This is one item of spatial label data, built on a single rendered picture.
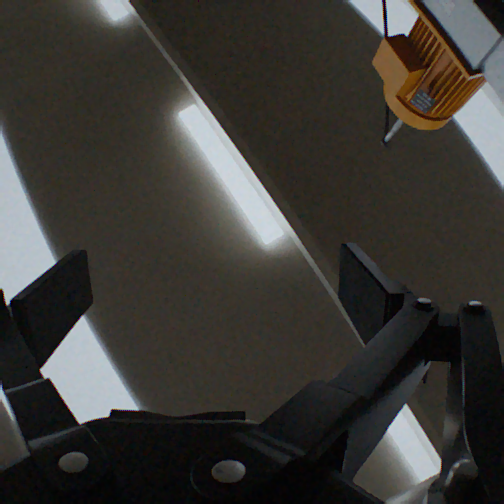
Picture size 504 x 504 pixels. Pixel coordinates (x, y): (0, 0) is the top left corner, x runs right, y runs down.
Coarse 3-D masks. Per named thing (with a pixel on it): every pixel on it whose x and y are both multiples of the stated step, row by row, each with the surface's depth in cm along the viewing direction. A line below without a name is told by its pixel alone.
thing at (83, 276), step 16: (64, 256) 19; (80, 256) 19; (48, 272) 16; (64, 272) 17; (80, 272) 19; (32, 288) 14; (48, 288) 15; (64, 288) 17; (80, 288) 19; (16, 304) 13; (32, 304) 14; (48, 304) 15; (64, 304) 17; (80, 304) 19; (16, 320) 14; (32, 320) 14; (48, 320) 15; (64, 320) 17; (32, 336) 14; (48, 336) 15; (64, 336) 17; (32, 352) 14; (48, 352) 15
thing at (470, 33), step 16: (432, 0) 70; (448, 0) 66; (464, 0) 62; (480, 0) 60; (496, 0) 58; (432, 16) 74; (448, 16) 69; (464, 16) 65; (480, 16) 61; (496, 16) 60; (448, 32) 72; (464, 32) 67; (480, 32) 63; (496, 32) 59; (464, 48) 70; (480, 48) 66; (496, 48) 63; (480, 64) 69; (496, 64) 65; (496, 80) 67
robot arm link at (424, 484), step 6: (438, 474) 40; (426, 480) 40; (432, 480) 39; (414, 486) 40; (420, 486) 39; (426, 486) 38; (402, 492) 40; (408, 492) 39; (414, 492) 38; (420, 492) 37; (390, 498) 40; (396, 498) 39; (402, 498) 38; (408, 498) 37; (414, 498) 37; (420, 498) 36
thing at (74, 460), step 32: (0, 288) 13; (0, 320) 12; (0, 352) 10; (0, 384) 10; (32, 384) 8; (32, 416) 7; (64, 416) 7; (32, 448) 6; (64, 448) 6; (96, 448) 6; (64, 480) 5; (96, 480) 5
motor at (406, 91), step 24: (408, 0) 76; (432, 24) 74; (384, 48) 90; (408, 48) 88; (432, 48) 83; (456, 48) 72; (384, 72) 96; (408, 72) 87; (432, 72) 89; (456, 72) 81; (480, 72) 72; (408, 96) 103; (432, 96) 96; (456, 96) 91; (408, 120) 109; (432, 120) 105
